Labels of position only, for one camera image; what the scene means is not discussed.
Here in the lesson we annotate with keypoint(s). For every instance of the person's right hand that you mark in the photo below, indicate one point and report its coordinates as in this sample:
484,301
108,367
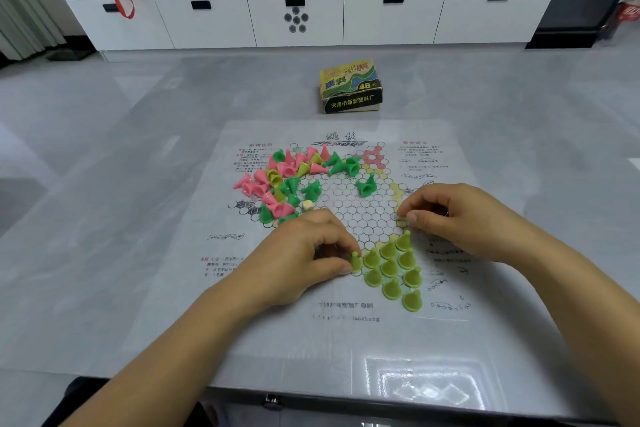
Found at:
470,221

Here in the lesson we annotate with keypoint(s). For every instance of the person's left hand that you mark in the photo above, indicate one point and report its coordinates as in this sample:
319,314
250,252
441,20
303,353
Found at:
280,261

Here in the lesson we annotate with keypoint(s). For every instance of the person's right thumb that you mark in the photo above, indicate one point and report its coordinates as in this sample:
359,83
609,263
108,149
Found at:
425,221

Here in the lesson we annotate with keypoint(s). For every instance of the person's left thumb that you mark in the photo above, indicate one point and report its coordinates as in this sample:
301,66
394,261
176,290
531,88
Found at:
331,265

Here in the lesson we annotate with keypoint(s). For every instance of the yellow-green cone game piece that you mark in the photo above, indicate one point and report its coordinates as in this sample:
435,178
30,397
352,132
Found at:
356,264

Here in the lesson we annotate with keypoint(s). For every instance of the person's left forearm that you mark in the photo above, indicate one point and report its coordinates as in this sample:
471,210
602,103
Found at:
165,366

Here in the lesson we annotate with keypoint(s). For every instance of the person's right forearm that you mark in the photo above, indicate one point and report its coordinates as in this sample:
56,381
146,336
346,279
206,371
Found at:
585,311

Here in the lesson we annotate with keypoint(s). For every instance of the group of yellow-green pawns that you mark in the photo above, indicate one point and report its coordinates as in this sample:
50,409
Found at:
395,269

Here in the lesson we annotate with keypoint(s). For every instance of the dark green cone game piece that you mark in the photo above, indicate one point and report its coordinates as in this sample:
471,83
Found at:
367,186

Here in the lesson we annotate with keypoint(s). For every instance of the printed checkers board sheet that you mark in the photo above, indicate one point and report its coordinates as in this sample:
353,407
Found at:
350,341

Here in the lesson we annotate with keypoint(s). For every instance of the pile of mixed colour pawns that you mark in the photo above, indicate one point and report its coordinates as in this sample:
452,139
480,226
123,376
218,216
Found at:
287,176

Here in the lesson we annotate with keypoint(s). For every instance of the metal table knob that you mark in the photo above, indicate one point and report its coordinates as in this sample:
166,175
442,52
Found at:
273,402

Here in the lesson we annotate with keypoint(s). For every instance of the yellow and black game box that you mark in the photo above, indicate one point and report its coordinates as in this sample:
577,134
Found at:
350,86

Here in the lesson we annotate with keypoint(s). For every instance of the long white drawer cabinet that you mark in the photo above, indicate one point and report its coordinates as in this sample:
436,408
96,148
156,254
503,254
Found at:
300,16

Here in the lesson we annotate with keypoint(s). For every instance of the person's dark trousers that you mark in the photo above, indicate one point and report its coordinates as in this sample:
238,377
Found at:
90,406

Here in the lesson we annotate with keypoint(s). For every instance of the red box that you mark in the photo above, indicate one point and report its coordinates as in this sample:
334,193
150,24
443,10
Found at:
629,12

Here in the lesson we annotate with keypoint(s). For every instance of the black floor base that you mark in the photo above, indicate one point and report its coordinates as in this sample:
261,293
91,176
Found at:
70,55

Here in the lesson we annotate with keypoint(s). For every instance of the grey curtain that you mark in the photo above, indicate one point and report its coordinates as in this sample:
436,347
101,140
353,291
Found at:
22,11

